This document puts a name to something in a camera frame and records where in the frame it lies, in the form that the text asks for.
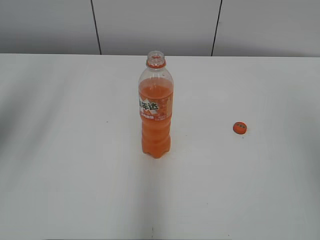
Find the orange bottle cap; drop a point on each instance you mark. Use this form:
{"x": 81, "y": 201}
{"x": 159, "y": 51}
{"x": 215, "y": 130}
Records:
{"x": 240, "y": 128}

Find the orange soda bottle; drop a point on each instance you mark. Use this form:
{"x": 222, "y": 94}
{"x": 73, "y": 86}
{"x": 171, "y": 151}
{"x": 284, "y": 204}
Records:
{"x": 156, "y": 96}

